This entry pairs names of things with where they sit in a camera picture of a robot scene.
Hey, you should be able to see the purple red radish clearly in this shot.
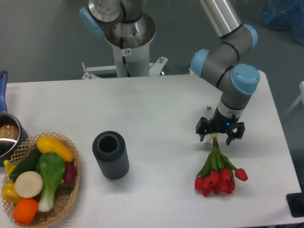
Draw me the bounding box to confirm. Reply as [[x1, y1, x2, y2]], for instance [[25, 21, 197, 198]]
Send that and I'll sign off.
[[63, 163, 77, 183]]

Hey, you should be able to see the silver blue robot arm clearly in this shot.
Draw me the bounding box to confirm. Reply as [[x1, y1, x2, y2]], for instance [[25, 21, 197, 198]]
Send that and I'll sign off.
[[79, 0, 260, 144]]

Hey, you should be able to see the woven wicker basket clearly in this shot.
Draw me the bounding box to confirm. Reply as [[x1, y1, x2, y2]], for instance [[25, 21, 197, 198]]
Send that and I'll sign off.
[[2, 132, 81, 228]]

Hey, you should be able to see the red tulip bouquet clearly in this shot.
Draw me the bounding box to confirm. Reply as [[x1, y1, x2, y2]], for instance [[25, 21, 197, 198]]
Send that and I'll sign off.
[[194, 133, 248, 197]]

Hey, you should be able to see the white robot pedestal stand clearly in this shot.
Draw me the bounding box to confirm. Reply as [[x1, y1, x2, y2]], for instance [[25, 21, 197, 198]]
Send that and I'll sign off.
[[79, 8, 168, 79]]

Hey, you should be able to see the blue plastic bag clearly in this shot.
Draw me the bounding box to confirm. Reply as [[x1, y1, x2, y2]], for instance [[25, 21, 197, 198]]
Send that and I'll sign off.
[[258, 0, 304, 45]]

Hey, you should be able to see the white chair frame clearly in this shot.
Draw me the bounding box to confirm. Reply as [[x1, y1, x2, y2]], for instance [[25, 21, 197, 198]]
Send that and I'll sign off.
[[282, 81, 304, 122]]

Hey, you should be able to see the dark green cucumber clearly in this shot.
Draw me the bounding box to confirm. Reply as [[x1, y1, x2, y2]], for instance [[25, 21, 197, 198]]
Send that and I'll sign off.
[[9, 147, 42, 181]]

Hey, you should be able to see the dark grey ribbed vase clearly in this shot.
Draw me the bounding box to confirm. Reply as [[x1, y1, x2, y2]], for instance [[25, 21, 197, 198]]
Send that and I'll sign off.
[[92, 131, 129, 180]]

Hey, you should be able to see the yellow squash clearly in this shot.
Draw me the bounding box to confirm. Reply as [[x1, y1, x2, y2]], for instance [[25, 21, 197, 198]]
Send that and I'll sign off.
[[36, 135, 74, 162]]

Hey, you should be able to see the green bok choy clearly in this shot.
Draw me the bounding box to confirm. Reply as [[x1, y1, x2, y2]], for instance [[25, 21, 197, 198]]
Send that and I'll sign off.
[[36, 152, 65, 212]]

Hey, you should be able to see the black device at edge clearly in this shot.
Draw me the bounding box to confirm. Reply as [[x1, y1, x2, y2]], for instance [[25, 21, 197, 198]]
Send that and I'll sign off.
[[286, 193, 304, 218]]

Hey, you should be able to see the blue handled saucepan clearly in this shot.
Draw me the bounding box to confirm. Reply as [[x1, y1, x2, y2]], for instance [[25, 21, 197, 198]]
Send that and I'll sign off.
[[0, 70, 28, 167]]

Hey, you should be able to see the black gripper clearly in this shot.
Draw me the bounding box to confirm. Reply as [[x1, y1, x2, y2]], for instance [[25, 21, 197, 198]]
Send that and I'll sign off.
[[196, 108, 245, 145]]

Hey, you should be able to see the orange fruit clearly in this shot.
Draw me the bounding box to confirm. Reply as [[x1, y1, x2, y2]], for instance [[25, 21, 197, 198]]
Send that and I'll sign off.
[[13, 198, 38, 225]]

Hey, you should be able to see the white round radish slice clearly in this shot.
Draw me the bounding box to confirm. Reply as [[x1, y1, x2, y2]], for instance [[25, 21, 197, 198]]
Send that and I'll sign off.
[[15, 171, 43, 198]]

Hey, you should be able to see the yellow bell pepper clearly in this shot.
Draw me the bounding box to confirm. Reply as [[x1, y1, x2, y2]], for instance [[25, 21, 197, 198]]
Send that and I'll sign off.
[[1, 181, 21, 204]]

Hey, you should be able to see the yellow banana tip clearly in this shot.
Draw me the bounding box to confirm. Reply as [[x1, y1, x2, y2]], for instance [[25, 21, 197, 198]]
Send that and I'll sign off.
[[3, 160, 16, 176]]

